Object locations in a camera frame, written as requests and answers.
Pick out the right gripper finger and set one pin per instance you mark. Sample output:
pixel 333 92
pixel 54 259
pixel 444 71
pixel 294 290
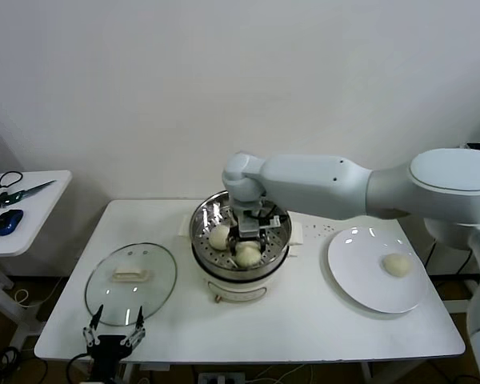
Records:
pixel 234 242
pixel 262 242

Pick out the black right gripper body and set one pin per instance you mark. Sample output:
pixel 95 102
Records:
pixel 250 238

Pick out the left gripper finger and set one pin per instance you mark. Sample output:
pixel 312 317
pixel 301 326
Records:
pixel 92 335
pixel 138 331

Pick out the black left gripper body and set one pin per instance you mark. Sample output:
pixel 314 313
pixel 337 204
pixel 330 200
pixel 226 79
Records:
pixel 110 346

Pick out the white steamed baozi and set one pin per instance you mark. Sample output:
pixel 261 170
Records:
pixel 246 258
pixel 396 265
pixel 218 238

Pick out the round glass pot lid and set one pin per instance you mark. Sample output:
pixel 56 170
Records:
pixel 152 276

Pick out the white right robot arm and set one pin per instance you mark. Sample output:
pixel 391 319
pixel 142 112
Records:
pixel 316 180

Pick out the stainless steel steamer basket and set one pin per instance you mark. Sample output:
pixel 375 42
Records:
pixel 202 228

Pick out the white round plate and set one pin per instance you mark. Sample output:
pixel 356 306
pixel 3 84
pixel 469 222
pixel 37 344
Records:
pixel 352 260

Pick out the white side table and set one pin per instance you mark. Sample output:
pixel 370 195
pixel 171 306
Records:
pixel 44 224

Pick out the blue computer mouse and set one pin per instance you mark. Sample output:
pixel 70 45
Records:
pixel 8 222

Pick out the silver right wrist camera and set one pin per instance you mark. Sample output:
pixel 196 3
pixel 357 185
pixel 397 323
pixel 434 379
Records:
pixel 250 227

